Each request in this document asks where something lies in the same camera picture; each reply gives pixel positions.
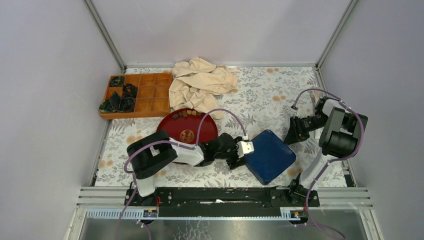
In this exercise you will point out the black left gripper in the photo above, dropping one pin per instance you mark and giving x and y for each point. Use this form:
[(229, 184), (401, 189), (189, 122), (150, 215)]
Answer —
[(233, 164)]

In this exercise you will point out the wooden compartment tray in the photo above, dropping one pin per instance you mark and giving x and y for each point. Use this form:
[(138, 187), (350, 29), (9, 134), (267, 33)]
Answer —
[(150, 91)]

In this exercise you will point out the beige crumpled cloth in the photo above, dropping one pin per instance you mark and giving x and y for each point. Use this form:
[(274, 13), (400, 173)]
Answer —
[(197, 82)]

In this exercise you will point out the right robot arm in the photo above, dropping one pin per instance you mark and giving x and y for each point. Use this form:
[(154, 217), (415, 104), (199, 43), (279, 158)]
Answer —
[(341, 136)]

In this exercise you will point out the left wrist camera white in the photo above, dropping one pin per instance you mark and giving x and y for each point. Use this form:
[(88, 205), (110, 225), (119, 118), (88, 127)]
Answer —
[(244, 146)]

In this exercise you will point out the dark rolled tie patterned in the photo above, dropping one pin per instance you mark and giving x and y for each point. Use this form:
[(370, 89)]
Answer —
[(126, 104)]

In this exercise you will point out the red round tray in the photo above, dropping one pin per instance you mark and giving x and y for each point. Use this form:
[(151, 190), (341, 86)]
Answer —
[(188, 129)]

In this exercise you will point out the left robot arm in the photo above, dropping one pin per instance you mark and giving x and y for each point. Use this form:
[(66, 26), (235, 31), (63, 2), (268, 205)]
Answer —
[(151, 154)]

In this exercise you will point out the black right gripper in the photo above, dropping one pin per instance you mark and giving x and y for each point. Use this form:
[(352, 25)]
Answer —
[(293, 136)]

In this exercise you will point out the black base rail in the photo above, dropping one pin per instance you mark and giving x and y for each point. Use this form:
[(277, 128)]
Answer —
[(222, 202)]

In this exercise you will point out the navy box lid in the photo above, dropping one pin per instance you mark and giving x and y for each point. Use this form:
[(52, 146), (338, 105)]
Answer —
[(270, 158)]

